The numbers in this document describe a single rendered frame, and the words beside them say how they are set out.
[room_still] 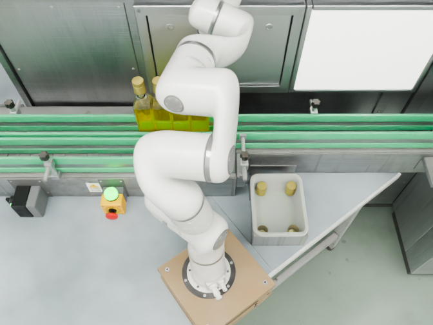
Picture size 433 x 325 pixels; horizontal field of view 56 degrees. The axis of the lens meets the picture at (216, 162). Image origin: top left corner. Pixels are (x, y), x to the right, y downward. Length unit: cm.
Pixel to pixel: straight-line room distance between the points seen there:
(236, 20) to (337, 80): 60
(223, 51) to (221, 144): 23
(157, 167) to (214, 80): 18
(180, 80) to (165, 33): 55
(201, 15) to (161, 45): 38
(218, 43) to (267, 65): 53
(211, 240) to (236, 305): 30
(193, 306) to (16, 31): 96
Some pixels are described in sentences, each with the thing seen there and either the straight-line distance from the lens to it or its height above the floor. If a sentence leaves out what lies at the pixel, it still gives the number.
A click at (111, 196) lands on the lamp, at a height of 85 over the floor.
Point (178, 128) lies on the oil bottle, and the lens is 130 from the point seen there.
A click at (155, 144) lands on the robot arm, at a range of 70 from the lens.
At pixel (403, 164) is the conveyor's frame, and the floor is 81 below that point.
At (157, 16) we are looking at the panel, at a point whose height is 128.
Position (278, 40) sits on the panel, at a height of 120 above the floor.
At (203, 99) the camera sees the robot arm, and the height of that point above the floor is 150.
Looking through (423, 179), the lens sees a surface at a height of 45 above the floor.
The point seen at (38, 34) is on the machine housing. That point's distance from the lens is 138.
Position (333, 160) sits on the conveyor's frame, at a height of 84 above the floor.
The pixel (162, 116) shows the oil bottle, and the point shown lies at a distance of 126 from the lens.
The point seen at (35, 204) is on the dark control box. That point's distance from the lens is 144.
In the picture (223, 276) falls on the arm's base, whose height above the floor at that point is 89.
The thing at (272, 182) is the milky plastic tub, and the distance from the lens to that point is 140.
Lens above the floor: 200
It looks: 57 degrees down
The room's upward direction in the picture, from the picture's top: straight up
